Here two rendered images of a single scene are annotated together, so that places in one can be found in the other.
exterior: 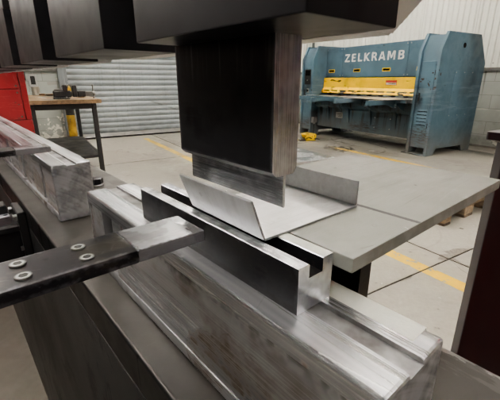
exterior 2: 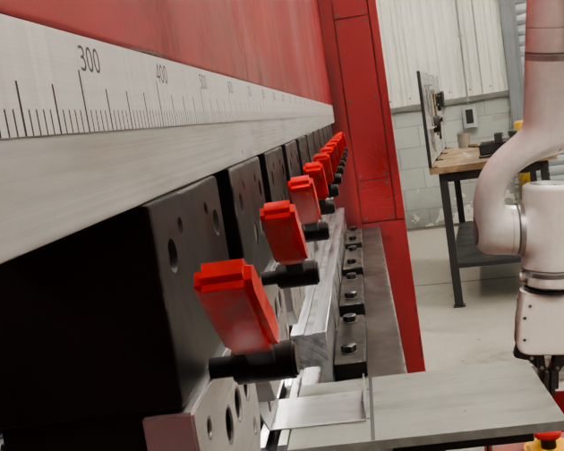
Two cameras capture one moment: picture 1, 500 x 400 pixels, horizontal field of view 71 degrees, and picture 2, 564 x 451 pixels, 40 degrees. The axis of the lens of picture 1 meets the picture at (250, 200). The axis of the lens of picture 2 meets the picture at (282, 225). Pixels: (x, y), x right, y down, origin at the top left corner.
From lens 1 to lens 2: 0.70 m
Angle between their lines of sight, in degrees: 47
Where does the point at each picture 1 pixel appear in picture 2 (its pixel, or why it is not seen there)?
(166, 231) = not seen: hidden behind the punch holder
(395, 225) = (354, 438)
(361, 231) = (327, 437)
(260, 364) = not seen: outside the picture
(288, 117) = not seen: hidden behind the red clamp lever
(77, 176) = (313, 346)
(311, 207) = (335, 415)
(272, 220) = (294, 420)
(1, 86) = (368, 176)
